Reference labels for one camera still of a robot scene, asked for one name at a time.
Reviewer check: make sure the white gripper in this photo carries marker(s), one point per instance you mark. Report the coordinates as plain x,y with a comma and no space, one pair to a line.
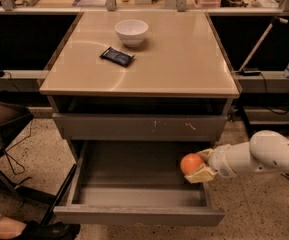
219,163

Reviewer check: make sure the orange fruit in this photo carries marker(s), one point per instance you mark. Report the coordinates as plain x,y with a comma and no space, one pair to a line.
190,162

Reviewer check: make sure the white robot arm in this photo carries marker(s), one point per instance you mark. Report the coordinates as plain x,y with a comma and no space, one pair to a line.
266,151

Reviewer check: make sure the open grey middle drawer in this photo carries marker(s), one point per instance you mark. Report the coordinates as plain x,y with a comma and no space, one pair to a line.
136,183

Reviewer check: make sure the grey drawer cabinet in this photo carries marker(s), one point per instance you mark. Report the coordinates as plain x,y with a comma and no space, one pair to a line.
179,69

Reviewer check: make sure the closed grey top drawer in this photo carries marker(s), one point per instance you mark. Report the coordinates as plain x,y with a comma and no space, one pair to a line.
204,128

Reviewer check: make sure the black power adapter right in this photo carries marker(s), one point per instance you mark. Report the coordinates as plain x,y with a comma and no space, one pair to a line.
250,72

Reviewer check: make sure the dark blue snack packet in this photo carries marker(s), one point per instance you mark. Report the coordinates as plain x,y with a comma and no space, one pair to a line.
117,57

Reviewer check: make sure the white ceramic bowl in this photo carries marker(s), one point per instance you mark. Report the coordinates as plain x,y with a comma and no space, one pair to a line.
131,33

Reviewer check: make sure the white stick with grey tip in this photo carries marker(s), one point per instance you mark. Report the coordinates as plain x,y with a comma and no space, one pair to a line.
274,21

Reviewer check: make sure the dark office chair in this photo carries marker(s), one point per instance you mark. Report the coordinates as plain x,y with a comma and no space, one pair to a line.
13,119

